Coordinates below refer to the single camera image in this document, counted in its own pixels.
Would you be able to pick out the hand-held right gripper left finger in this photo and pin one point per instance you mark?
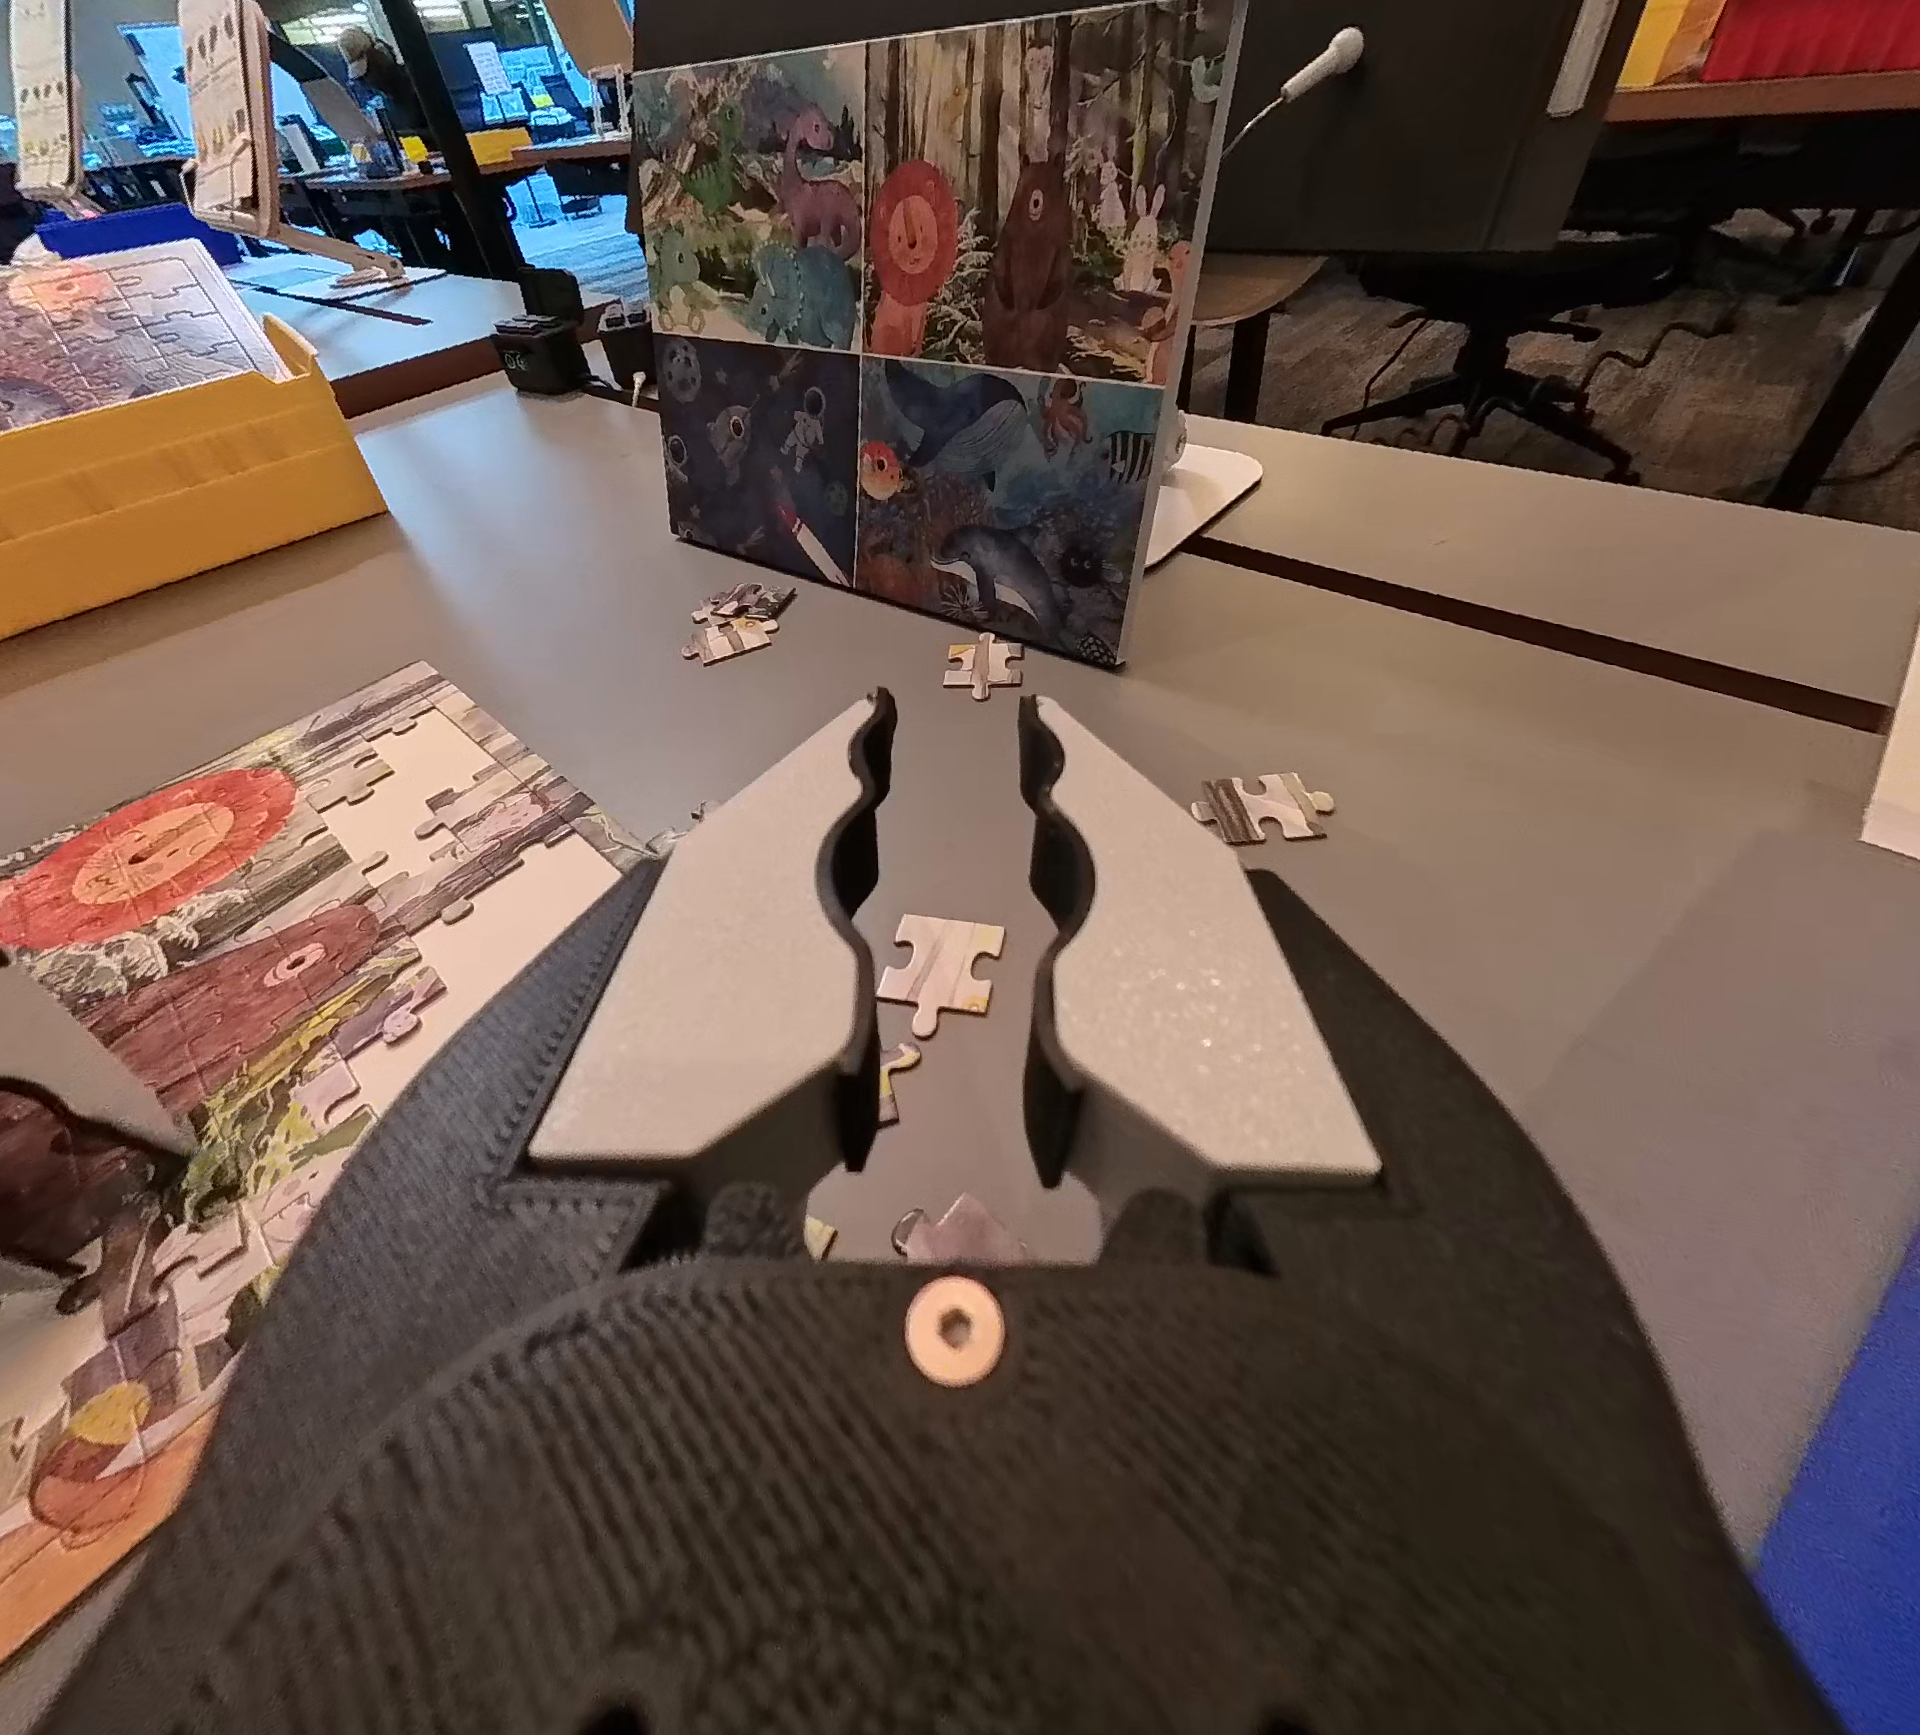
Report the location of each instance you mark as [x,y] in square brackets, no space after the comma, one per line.
[704,1016]

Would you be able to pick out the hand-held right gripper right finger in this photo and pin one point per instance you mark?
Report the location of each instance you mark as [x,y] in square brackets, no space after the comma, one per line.
[1201,1030]

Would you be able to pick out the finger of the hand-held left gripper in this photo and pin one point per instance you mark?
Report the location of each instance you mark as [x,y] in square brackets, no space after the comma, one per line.
[39,1278]
[61,1030]

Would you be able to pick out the partly assembled jigsaw puzzle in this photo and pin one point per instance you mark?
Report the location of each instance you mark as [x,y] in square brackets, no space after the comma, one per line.
[151,867]

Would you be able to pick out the purple yellow jigsaw piece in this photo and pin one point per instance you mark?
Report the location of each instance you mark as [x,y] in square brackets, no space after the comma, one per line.
[896,1072]

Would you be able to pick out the green grey jigsaw piece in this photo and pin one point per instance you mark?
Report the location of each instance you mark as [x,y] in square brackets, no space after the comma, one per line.
[686,829]

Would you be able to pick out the grey white jigsaw piece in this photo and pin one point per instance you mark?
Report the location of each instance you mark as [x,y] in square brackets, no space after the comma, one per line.
[1262,811]

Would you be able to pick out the purple grey jigsaw piece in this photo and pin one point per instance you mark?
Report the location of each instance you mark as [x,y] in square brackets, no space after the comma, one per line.
[961,1234]

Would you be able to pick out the dark green purple jigsaw piece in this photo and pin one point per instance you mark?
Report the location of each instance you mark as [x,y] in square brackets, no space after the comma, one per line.
[770,605]

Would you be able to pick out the white yellow jigsaw piece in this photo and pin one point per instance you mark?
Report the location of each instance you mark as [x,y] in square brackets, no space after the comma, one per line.
[984,669]

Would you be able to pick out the white flat stand base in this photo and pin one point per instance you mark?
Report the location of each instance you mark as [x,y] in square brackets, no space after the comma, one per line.
[1205,487]

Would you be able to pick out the yellow plastic bin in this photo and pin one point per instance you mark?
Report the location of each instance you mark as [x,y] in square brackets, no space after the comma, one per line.
[172,499]

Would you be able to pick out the black power adapter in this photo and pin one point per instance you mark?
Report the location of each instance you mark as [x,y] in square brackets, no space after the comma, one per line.
[627,341]

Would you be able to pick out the black battery charger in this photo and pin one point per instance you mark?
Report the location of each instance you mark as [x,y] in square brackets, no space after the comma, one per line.
[540,343]

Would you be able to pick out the finished jigsaw puzzle board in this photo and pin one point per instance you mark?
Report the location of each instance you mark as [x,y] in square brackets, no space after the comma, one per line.
[128,325]

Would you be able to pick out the white paper sheet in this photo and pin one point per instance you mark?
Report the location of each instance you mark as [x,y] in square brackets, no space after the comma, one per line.
[1894,791]

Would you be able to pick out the round wooden stool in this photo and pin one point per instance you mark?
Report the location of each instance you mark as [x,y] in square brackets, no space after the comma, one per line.
[1256,283]

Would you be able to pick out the illustrated puzzle box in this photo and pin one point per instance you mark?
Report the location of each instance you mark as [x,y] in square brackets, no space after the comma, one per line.
[930,295]

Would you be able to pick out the blue plastic bin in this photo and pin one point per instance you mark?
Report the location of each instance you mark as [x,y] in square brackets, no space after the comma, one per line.
[128,235]
[1856,1526]

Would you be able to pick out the black office chair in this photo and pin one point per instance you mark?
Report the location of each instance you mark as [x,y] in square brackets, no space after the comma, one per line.
[1509,283]

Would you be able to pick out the yellow storage bin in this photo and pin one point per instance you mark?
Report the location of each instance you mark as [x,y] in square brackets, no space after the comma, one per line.
[499,149]
[1672,31]

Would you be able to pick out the small wooden display stand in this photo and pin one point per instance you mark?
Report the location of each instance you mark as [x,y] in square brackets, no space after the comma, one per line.
[43,63]

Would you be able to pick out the white gooseneck microphone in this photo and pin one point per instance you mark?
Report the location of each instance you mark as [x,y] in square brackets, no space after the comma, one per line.
[1329,63]

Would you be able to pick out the large wooden display stand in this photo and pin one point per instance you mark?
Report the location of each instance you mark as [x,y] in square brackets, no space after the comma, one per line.
[224,41]

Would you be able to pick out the brown cardboard panel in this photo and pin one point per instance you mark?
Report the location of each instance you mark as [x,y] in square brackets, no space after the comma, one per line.
[588,19]

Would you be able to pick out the wooden shelf table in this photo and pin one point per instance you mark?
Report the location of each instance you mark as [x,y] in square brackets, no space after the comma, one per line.
[1755,97]

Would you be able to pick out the red storage bin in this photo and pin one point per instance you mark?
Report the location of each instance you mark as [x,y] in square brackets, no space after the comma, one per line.
[1823,13]

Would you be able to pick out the black metal post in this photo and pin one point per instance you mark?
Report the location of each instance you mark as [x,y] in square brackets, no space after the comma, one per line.
[412,25]

